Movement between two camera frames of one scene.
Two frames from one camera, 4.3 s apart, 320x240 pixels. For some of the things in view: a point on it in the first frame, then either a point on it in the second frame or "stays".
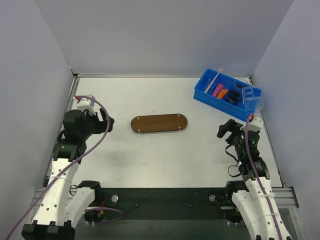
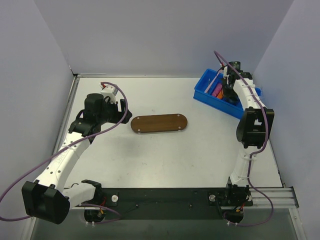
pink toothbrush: [213, 80] stays
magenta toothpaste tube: [219, 87] stays
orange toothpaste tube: [222, 93] stays
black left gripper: [100, 122] to [120, 113]
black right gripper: [232, 131] to [227, 87]
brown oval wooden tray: [160, 123] stays
